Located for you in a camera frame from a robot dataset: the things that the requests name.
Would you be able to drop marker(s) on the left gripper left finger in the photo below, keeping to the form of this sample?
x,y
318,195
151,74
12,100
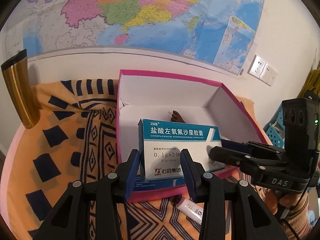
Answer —
x,y
90,209

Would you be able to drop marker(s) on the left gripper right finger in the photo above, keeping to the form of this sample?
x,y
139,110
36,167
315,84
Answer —
x,y
250,217

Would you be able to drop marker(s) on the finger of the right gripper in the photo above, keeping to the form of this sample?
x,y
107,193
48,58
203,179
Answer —
x,y
260,165
251,147

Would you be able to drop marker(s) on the brown wooden back scratcher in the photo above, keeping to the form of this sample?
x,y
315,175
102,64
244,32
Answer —
x,y
176,117

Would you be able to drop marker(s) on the teal white medicine box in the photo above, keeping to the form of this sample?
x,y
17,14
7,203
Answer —
x,y
161,142

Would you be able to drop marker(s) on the blue Antine medicine box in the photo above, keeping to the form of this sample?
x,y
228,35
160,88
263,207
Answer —
x,y
141,185

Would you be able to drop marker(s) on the orange sleeve right forearm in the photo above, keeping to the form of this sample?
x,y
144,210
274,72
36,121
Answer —
x,y
298,219

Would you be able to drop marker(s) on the person's right hand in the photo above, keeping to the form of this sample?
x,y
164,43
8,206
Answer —
x,y
295,202

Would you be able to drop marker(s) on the blue plastic basket rack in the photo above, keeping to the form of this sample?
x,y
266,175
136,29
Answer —
x,y
275,129

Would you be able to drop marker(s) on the small pink cream tube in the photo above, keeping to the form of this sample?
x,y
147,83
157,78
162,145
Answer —
x,y
190,209

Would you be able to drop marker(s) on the orange patterned blanket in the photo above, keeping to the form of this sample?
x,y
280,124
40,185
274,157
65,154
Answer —
x,y
75,139

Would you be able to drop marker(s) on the yellow hanging coat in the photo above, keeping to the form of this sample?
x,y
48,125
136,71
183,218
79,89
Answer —
x,y
312,83

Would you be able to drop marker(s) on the pink open cardboard box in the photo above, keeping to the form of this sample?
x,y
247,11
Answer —
x,y
152,95

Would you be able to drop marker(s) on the gold travel tumbler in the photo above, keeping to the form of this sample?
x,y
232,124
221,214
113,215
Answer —
x,y
15,74

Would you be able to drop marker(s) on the black tracking camera right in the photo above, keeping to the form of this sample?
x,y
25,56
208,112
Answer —
x,y
301,121

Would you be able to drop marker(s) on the white wall socket panel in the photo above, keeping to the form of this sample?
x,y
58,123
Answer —
x,y
261,70

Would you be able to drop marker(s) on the wall map poster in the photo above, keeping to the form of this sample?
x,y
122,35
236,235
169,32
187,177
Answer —
x,y
217,33

